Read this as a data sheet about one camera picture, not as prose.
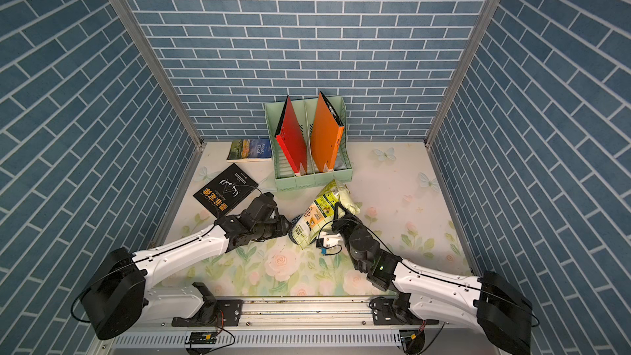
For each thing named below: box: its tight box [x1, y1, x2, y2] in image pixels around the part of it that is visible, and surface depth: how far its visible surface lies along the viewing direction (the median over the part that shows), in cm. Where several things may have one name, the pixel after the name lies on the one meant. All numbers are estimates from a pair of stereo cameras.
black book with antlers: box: [192, 162, 259, 218], surface depth 101 cm
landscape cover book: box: [226, 138, 272, 163], surface depth 118 cm
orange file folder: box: [310, 91, 345, 173], surface depth 93 cm
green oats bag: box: [291, 179, 361, 250], surface depth 76 cm
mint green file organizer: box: [264, 95, 353, 192], surface depth 104 cm
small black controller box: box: [184, 331, 218, 345], surface depth 73 cm
